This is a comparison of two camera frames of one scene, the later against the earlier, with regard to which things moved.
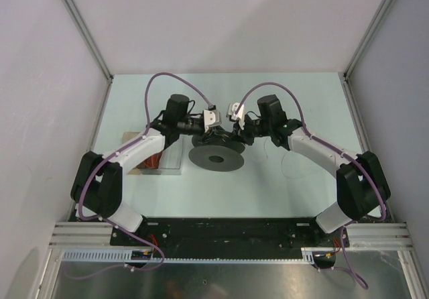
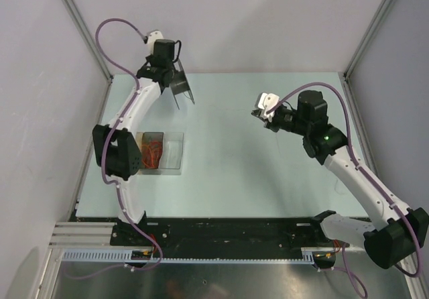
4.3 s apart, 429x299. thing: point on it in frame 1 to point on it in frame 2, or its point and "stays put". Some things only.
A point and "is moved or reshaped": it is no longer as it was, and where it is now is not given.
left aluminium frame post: x=78 y=15 stays put
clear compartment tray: x=171 y=159 stays put
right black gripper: x=242 y=135 to x=267 y=123
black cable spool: x=216 y=153 to x=180 y=83
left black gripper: x=210 y=138 to x=148 y=58
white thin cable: x=282 y=167 is moved or reshaped
